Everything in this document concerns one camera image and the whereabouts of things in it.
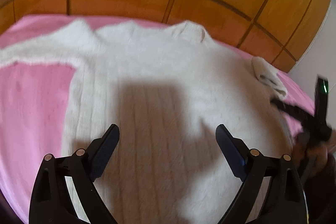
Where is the white knitted sweater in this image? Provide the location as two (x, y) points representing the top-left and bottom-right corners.
(1, 20), (291, 223)

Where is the person's right hand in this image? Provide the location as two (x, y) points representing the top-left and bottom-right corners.
(291, 131), (335, 185)

